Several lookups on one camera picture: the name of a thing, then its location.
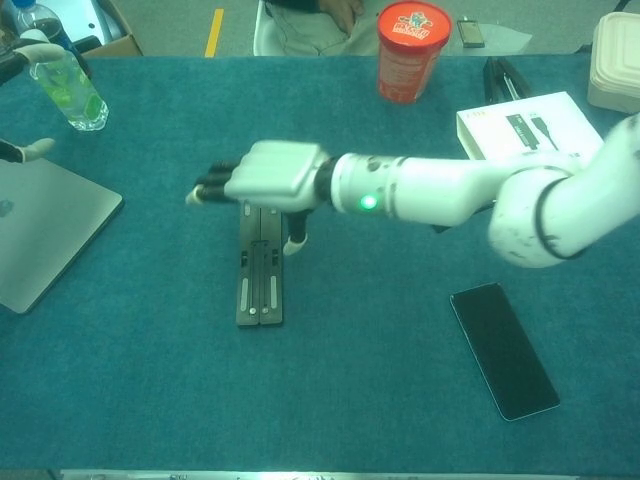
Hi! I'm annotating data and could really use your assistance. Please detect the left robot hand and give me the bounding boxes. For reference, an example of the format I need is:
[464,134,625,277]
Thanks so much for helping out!
[0,43,66,164]

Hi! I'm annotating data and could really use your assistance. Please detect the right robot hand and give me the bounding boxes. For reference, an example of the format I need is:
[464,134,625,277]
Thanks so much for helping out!
[184,139,334,257]

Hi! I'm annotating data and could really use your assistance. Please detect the black folding laptop stand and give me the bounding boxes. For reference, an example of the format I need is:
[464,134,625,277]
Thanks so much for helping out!
[234,198,285,329]

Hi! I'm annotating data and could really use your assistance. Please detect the silver laptop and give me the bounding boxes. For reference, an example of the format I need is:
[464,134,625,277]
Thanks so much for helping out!
[0,154,124,315]

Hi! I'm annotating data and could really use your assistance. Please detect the dark cola bottle blue label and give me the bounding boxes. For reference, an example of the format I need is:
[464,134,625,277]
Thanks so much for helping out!
[13,0,81,56]

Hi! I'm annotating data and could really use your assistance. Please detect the clear water bottle green label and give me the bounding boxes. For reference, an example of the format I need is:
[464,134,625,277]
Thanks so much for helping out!
[19,28,110,132]

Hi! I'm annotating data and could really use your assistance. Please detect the cardboard box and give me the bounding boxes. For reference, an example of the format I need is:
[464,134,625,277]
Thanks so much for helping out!
[74,0,144,57]

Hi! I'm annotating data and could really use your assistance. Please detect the white chair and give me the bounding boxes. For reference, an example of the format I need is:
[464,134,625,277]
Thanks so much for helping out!
[252,4,281,57]

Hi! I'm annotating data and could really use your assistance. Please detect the seated person grey trousers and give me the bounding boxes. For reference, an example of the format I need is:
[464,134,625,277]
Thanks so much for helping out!
[259,0,386,56]

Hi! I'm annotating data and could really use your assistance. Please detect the orange snack canister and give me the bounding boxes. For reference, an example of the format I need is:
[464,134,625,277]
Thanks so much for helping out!
[376,0,454,104]

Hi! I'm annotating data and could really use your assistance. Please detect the small dark handheld device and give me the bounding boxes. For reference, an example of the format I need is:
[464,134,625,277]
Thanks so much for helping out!
[457,18,485,50]

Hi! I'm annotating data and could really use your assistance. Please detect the felt table cover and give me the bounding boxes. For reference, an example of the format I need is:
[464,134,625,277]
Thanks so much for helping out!
[0,54,640,471]

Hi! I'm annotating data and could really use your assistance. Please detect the black smartphone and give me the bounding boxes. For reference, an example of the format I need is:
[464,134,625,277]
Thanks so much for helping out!
[449,281,561,422]

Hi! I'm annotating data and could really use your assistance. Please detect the beige takeout container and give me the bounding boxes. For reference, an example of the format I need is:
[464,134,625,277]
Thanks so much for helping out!
[586,12,640,114]

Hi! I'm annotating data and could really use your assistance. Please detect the white USB cable box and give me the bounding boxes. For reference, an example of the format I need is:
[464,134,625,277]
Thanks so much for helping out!
[455,91,606,162]

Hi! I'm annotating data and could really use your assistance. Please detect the aluminium table edge rail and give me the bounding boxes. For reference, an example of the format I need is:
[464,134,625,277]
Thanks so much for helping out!
[59,468,640,480]

